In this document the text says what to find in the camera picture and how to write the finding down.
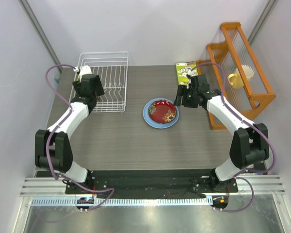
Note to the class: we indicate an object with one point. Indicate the yellow mug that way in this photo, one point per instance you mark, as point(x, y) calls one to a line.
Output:
point(235, 79)

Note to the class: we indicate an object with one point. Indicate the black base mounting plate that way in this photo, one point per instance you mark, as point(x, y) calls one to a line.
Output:
point(157, 184)

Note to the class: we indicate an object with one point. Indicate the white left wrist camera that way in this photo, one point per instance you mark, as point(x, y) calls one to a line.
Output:
point(80, 71)

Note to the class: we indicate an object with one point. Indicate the red floral plate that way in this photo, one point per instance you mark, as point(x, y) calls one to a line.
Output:
point(162, 111)

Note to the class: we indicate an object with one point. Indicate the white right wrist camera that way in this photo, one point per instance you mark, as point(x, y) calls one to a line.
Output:
point(190, 72)

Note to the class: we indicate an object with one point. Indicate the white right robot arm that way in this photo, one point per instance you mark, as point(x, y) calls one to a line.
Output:
point(249, 142)

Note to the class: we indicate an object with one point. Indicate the green picture book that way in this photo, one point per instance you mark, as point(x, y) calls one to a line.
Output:
point(181, 69)

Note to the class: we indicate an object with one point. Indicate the orange wooden shelf rack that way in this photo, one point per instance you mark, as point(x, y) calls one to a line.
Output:
point(222, 58)

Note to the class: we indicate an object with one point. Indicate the aluminium rail frame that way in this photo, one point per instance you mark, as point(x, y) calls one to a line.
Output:
point(146, 201)

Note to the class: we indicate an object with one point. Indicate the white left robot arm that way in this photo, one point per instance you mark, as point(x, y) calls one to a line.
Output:
point(52, 146)

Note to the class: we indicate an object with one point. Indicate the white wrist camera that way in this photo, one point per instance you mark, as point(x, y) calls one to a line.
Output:
point(80, 71)
point(190, 72)

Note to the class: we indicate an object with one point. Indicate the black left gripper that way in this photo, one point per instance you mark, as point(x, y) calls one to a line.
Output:
point(99, 91)

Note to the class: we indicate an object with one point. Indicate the light blue plate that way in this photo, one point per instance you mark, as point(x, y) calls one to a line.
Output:
point(154, 124)

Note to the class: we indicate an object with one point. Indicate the white wire dish rack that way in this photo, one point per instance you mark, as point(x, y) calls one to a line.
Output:
point(112, 68)

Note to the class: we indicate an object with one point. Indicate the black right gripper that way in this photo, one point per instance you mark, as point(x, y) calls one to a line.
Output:
point(182, 91)

